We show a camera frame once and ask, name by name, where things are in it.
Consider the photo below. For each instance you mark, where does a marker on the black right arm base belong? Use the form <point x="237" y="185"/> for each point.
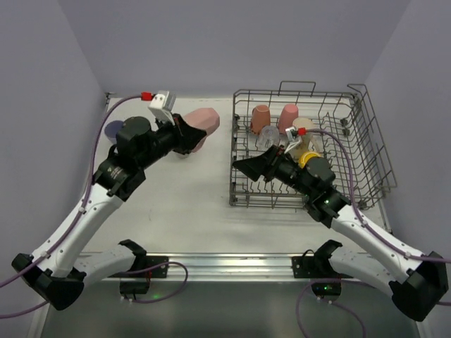
<point x="315" y="265"/>

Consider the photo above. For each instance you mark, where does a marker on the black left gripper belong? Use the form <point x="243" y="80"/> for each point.
<point x="177" y="134"/>

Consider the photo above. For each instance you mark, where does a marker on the yellow mug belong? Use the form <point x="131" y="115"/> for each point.
<point x="306" y="156"/>

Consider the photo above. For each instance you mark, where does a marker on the pink plastic cup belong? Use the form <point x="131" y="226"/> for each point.
<point x="289" y="113"/>

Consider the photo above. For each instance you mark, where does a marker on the aluminium mounting rail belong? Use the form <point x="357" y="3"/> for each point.
<point x="345" y="262"/>

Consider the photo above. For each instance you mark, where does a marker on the orange floral mug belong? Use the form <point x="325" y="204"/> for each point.
<point x="261" y="117"/>

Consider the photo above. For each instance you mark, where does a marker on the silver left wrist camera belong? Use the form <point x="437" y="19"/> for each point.
<point x="161" y="106"/>

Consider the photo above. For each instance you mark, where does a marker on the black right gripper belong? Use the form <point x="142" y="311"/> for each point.
<point x="273" y="165"/>

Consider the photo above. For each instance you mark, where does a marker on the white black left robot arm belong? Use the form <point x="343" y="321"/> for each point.
<point x="112" y="184"/>

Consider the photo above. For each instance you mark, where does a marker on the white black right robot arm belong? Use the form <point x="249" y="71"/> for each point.
<point x="415" y="281"/>

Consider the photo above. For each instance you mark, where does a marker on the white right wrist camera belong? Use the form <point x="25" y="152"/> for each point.
<point x="294" y="136"/>

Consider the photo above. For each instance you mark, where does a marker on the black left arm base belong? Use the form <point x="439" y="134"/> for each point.
<point x="137" y="274"/>

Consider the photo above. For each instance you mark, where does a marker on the clear glass tumbler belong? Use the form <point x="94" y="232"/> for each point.
<point x="268" y="136"/>

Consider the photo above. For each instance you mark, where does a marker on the pink faceted mug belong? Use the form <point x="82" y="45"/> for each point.
<point x="206" y="119"/>

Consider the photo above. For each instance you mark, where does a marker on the grey wire dish rack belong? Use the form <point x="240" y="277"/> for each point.
<point x="352" y="144"/>

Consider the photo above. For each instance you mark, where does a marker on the lavender plastic cup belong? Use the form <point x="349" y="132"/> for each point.
<point x="112" y="129"/>

